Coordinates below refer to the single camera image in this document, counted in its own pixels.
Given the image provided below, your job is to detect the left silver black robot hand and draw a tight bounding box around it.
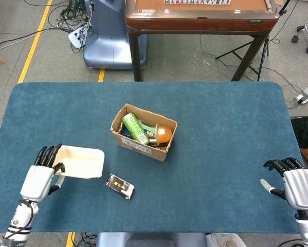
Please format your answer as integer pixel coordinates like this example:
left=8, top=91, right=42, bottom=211
left=20, top=143, right=66, bottom=203

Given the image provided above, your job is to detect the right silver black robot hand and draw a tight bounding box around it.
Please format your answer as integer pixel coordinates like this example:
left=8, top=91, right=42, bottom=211
left=260, top=157, right=308, bottom=209

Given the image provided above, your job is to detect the white foam tray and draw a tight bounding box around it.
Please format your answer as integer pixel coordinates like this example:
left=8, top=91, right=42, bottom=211
left=52, top=145, right=105, bottom=180

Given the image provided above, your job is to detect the black carton with gold print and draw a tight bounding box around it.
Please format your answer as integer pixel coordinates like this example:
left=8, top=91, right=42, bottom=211
left=105, top=173, right=136, bottom=200

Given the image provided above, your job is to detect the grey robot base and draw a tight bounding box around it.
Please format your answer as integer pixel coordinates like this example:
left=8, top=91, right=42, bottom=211
left=96, top=232, right=208, bottom=247

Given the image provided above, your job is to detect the brown cardboard shipping box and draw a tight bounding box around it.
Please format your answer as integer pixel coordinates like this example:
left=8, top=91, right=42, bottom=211
left=110, top=103, right=178, bottom=163

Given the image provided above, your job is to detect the blue carpet table mat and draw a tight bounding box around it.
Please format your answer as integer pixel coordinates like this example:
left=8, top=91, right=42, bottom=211
left=0, top=81, right=308, bottom=234

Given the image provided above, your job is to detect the white plastic bag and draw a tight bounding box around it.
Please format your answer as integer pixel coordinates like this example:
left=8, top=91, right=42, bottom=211
left=206, top=233, right=247, bottom=247

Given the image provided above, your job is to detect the white power strip with switches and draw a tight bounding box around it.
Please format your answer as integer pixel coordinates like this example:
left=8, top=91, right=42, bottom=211
left=294, top=86, right=308, bottom=105

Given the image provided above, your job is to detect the green cylindrical can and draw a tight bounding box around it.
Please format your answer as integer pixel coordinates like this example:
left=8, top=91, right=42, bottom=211
left=122, top=113, right=150, bottom=145

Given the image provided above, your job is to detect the teal packet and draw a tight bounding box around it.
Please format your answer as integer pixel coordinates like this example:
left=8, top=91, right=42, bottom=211
left=140, top=122, right=157, bottom=133

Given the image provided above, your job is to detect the orange plastic cup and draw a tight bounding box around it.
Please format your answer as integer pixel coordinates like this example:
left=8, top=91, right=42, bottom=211
left=155, top=123, right=173, bottom=143

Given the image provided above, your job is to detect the black tripod stand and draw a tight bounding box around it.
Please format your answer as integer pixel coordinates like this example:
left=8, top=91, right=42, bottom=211
left=215, top=0, right=292, bottom=82

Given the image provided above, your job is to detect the chrome wheeled stool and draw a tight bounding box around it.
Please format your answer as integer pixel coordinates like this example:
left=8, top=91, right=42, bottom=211
left=291, top=18, right=308, bottom=55

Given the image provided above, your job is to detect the white power strip with plugs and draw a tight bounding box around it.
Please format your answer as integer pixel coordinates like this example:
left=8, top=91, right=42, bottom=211
left=68, top=24, right=89, bottom=49

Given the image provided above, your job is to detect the brown mahjong table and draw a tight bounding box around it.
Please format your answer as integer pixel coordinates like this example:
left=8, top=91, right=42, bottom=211
left=124, top=0, right=278, bottom=82

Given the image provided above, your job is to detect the face-up mahjong tile row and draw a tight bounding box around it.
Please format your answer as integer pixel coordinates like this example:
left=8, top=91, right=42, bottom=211
left=165, top=0, right=231, bottom=5

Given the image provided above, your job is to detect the black floor cable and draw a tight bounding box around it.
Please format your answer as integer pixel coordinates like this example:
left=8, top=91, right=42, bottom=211
left=0, top=27, right=67, bottom=50

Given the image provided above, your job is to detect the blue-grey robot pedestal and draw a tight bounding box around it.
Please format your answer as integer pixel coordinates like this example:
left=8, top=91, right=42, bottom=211
left=83, top=0, right=149, bottom=70

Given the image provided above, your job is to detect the tangled black cable bundle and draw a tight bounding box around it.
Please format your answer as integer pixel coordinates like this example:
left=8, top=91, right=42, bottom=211
left=48, top=0, right=93, bottom=54

